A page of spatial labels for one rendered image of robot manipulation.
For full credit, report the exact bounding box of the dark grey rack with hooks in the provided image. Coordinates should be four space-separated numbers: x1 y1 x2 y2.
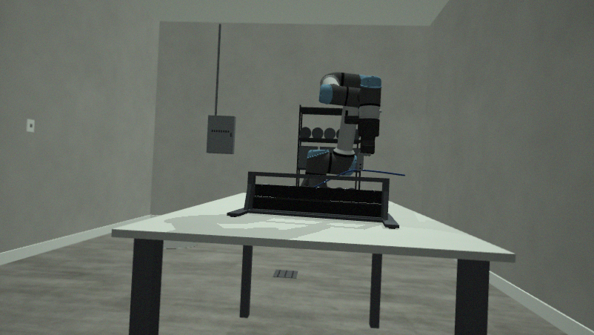
227 171 399 229

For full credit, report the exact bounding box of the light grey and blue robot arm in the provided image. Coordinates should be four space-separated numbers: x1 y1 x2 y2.
305 72 381 175

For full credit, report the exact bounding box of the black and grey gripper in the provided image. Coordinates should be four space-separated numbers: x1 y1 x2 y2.
344 105 381 171

